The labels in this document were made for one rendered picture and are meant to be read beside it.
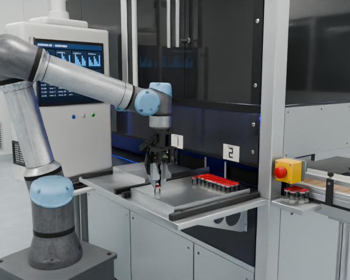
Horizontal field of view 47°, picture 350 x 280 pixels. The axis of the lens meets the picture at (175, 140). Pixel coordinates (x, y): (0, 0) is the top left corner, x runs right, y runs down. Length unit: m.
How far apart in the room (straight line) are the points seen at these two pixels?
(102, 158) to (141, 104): 1.09
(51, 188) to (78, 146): 0.97
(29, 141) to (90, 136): 0.91
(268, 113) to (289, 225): 0.45
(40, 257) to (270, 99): 0.88
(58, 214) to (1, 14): 5.71
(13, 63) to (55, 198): 0.37
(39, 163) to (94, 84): 0.31
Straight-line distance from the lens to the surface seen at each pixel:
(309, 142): 1.59
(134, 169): 1.85
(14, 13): 6.76
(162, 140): 1.33
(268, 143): 1.42
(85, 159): 2.13
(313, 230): 1.74
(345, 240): 1.51
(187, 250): 1.89
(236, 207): 1.37
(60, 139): 2.03
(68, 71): 1.12
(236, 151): 1.53
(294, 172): 1.38
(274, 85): 1.40
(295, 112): 1.50
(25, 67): 1.11
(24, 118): 1.25
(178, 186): 1.57
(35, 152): 1.26
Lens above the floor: 1.32
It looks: 9 degrees down
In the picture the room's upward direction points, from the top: straight up
